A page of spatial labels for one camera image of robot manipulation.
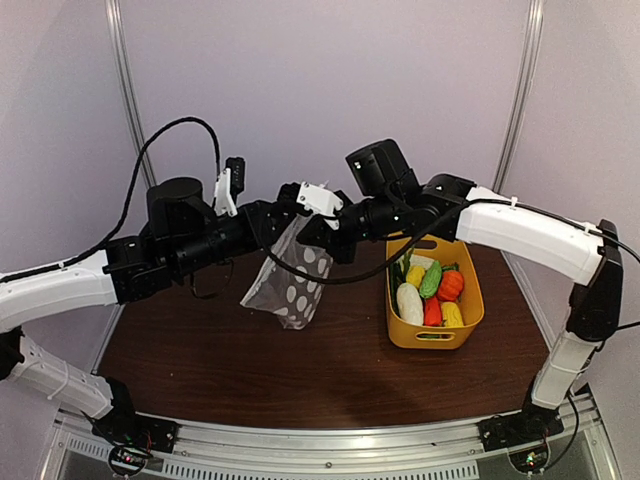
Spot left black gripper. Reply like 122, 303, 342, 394
169, 198, 295, 277

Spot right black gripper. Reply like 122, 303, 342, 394
295, 190, 403, 265

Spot green toy bitter gourd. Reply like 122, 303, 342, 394
419, 260, 443, 299

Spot white toy radish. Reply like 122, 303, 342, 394
396, 283, 424, 326

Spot clear dotted zip bag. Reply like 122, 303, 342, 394
240, 216, 333, 330

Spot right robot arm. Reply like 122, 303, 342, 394
296, 139, 624, 442

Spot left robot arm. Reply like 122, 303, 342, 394
1, 177, 293, 444

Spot green leafy toy vegetable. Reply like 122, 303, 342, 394
389, 247, 415, 287

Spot yellow toy pepper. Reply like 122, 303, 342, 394
406, 265, 426, 289

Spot yellow plastic basket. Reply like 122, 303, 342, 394
386, 236, 484, 350

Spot orange toy pumpkin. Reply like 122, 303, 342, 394
436, 270, 465, 302

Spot red toy pepper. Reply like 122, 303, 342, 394
423, 296, 442, 327

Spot yellow toy corn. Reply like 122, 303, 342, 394
440, 302, 465, 328

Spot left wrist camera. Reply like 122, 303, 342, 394
213, 157, 246, 217

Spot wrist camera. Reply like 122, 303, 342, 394
213, 157, 246, 217
277, 182, 346, 230

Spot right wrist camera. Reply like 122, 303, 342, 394
277, 182, 346, 230

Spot right black camera cable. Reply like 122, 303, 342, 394
259, 199, 481, 287

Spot black camera cable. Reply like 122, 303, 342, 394
259, 199, 481, 287
0, 116, 223, 281

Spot left black camera cable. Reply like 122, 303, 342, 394
0, 116, 223, 281

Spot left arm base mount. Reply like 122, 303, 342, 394
90, 414, 179, 453

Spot left aluminium corner post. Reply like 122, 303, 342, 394
103, 0, 157, 184

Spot aluminium corner post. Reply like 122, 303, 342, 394
103, 0, 157, 184
492, 0, 544, 193

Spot right aluminium corner post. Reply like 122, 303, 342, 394
492, 0, 544, 193

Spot aluminium front rail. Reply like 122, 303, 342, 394
49, 384, 621, 480

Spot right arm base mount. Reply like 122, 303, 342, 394
476, 410, 564, 452

